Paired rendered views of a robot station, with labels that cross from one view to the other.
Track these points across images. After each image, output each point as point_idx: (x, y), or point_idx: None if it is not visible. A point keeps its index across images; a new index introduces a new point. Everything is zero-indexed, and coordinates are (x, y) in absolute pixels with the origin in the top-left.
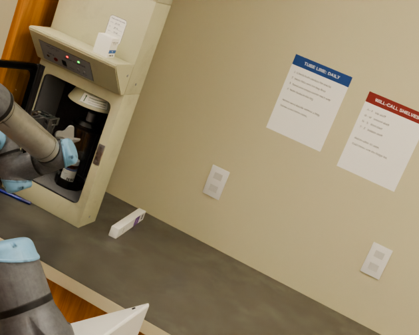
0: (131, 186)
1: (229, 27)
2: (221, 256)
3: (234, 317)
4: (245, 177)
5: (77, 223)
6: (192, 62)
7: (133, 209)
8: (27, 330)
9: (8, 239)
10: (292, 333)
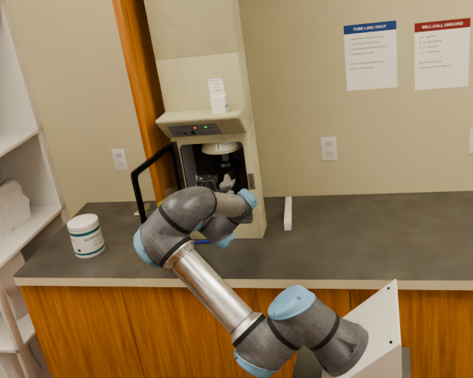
0: (266, 184)
1: (281, 33)
2: (362, 197)
3: (412, 239)
4: (348, 133)
5: (260, 235)
6: (266, 73)
7: (279, 199)
8: (341, 347)
9: (283, 292)
10: (456, 226)
